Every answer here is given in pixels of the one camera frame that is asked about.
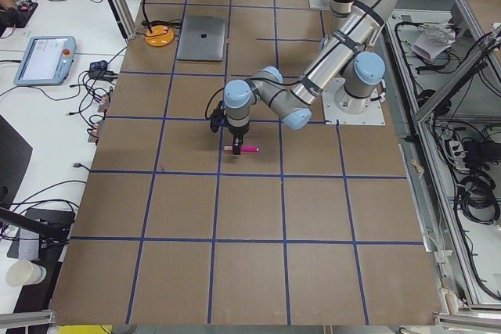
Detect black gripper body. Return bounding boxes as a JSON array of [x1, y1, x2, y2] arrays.
[[228, 123, 250, 145]]

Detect pink marker pen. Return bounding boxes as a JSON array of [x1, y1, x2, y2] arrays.
[[224, 145, 259, 154]]

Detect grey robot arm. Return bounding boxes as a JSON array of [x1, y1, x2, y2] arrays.
[[223, 0, 397, 155]]

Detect silver laptop notebook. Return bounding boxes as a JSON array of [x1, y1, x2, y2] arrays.
[[177, 15, 226, 62]]

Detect blue teach pendant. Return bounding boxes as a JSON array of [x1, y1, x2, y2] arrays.
[[13, 36, 77, 86]]

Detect white paper cup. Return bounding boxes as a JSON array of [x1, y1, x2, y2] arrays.
[[5, 260, 47, 287]]

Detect black lamp power cable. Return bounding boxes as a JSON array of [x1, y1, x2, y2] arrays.
[[141, 19, 185, 34]]

